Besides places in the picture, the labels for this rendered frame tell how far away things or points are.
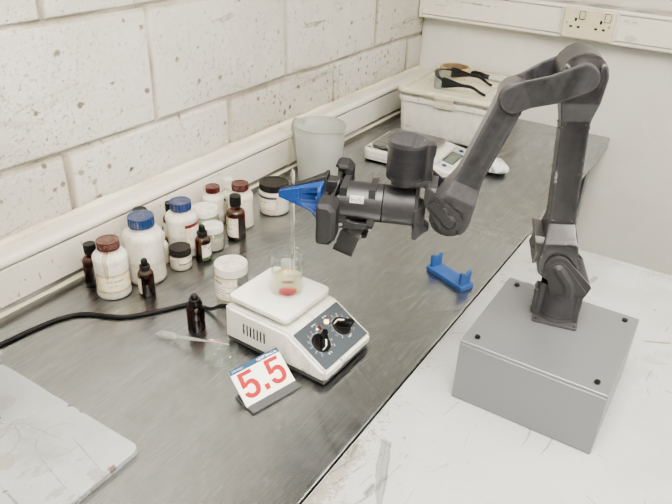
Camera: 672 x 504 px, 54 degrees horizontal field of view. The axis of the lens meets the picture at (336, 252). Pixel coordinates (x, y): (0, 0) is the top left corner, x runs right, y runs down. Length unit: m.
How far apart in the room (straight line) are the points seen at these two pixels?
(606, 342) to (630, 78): 1.30
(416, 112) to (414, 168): 1.11
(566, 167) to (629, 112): 1.32
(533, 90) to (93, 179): 0.83
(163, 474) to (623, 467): 0.61
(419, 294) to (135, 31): 0.72
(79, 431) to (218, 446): 0.19
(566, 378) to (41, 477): 0.68
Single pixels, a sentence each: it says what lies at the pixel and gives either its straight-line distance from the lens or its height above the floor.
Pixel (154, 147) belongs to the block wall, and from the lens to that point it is 1.42.
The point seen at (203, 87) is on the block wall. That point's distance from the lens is 1.50.
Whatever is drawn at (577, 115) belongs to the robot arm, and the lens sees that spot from 0.89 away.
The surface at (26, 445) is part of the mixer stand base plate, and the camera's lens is 0.98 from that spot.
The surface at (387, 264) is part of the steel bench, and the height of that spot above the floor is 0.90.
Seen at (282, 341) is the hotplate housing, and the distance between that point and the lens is 1.02.
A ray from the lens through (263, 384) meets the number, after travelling 1.00.
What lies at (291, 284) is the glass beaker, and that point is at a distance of 1.03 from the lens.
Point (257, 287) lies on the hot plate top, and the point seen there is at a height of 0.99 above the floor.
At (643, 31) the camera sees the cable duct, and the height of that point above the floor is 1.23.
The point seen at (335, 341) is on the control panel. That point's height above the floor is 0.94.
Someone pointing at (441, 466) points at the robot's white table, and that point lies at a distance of 0.92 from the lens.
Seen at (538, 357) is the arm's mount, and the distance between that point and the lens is 0.96.
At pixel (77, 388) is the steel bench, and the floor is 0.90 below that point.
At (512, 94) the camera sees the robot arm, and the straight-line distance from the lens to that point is 0.88.
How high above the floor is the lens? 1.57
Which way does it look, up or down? 30 degrees down
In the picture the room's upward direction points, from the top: 3 degrees clockwise
